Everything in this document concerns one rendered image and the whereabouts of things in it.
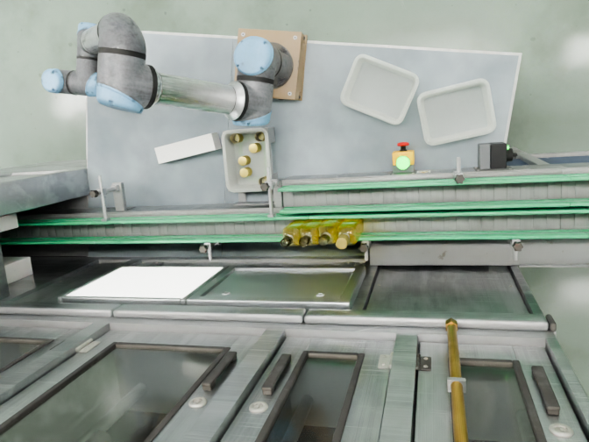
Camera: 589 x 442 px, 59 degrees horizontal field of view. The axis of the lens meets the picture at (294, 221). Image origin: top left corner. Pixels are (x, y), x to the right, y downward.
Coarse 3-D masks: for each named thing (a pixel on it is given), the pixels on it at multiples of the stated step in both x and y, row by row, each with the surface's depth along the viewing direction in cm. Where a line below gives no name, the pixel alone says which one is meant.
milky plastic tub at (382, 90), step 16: (352, 64) 170; (368, 64) 176; (384, 64) 168; (352, 80) 175; (368, 80) 177; (384, 80) 176; (400, 80) 174; (416, 80) 166; (352, 96) 179; (368, 96) 178; (384, 96) 177; (400, 96) 175; (368, 112) 172; (384, 112) 178; (400, 112) 176
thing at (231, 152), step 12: (228, 132) 184; (240, 132) 185; (252, 132) 188; (264, 132) 181; (228, 144) 188; (240, 144) 191; (264, 144) 189; (228, 156) 188; (240, 156) 192; (252, 156) 191; (264, 156) 190; (228, 168) 188; (240, 168) 193; (252, 168) 192; (264, 168) 191; (228, 180) 188; (240, 180) 194; (252, 180) 193
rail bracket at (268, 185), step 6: (270, 180) 172; (276, 180) 176; (264, 186) 167; (270, 186) 171; (276, 186) 177; (270, 192) 172; (270, 198) 172; (270, 204) 173; (270, 210) 173; (270, 216) 173
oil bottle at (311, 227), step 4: (312, 220) 170; (316, 220) 170; (320, 220) 170; (324, 220) 171; (308, 224) 165; (312, 224) 165; (316, 224) 164; (320, 224) 165; (304, 228) 159; (308, 228) 159; (312, 228) 159; (316, 228) 159; (300, 232) 159; (304, 232) 158; (308, 232) 158; (312, 232) 158; (316, 232) 159; (300, 236) 159; (312, 236) 158; (316, 236) 159; (312, 240) 158; (316, 240) 159; (312, 244) 159; (316, 244) 160
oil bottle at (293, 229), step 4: (296, 220) 173; (300, 220) 173; (304, 220) 172; (308, 220) 173; (292, 224) 168; (296, 224) 167; (300, 224) 167; (304, 224) 168; (284, 228) 162; (288, 228) 162; (292, 228) 161; (296, 228) 161; (300, 228) 162; (284, 232) 160; (288, 232) 160; (292, 232) 159; (296, 232) 160; (284, 236) 160; (296, 236) 160; (296, 240) 160; (292, 244) 160; (296, 244) 160
